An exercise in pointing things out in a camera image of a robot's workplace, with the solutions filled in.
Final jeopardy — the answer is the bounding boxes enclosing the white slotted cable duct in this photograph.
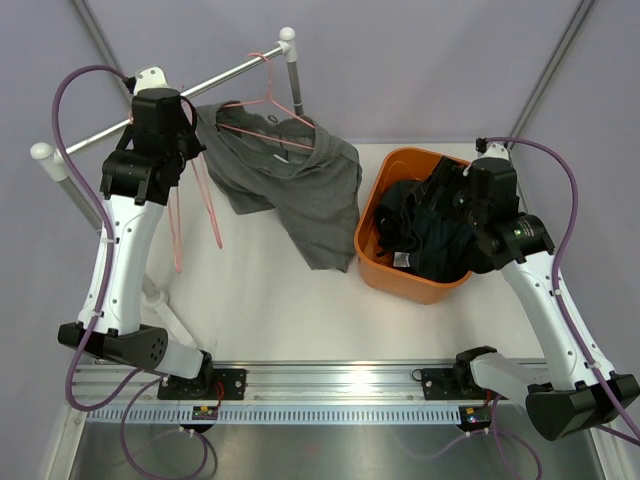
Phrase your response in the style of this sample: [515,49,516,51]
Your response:
[87,402,462,425]

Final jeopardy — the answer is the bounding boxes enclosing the dark navy shorts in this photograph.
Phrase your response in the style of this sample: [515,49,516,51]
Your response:
[399,181,494,283]

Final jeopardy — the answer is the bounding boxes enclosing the black shorts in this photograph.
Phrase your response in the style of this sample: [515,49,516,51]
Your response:
[374,180,425,270]

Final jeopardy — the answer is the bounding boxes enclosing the purple cable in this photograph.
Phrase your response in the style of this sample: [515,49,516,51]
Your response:
[51,64,166,412]
[484,136,640,441]

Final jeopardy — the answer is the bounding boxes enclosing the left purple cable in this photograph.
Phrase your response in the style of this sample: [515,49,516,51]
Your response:
[51,64,166,412]

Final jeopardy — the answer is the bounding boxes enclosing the orange plastic basket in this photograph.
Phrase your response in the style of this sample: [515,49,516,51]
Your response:
[354,147,472,305]

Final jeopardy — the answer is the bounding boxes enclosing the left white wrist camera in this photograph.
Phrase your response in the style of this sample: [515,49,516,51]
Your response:
[124,65,169,96]

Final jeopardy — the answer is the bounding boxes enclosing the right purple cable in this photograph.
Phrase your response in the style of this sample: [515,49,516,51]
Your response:
[484,136,640,441]

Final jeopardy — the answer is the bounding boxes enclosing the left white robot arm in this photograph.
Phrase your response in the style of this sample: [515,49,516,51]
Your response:
[58,87,214,396]

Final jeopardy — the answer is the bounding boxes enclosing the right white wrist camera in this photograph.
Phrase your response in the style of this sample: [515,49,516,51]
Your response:
[471,137,511,171]

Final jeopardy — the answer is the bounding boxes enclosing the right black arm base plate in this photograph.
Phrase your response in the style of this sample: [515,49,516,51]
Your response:
[419,367,476,401]

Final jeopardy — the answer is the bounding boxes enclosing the silver clothes rack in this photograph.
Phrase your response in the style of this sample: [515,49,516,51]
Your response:
[30,27,297,347]

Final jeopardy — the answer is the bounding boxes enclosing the pink hanger of navy shorts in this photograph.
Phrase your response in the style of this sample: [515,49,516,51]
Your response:
[192,154,223,249]

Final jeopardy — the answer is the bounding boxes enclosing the pink hanger of grey shorts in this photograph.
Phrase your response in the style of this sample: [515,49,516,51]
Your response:
[216,52,315,151]

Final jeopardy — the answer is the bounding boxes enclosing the grey shorts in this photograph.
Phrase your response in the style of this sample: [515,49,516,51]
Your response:
[197,101,362,271]

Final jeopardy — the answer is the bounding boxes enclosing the pink hanger of black shorts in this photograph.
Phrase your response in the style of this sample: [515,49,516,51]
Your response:
[167,187,183,274]

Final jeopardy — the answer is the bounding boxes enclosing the aluminium mounting rail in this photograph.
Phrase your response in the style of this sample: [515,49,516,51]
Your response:
[72,361,447,404]

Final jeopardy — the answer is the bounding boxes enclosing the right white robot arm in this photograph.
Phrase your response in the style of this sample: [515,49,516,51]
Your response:
[425,154,639,441]

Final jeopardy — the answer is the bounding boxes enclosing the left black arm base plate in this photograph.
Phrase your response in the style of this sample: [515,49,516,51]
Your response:
[157,368,247,401]

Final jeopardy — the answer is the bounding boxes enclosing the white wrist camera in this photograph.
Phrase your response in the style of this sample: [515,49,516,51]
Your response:
[124,65,169,96]
[471,137,511,171]

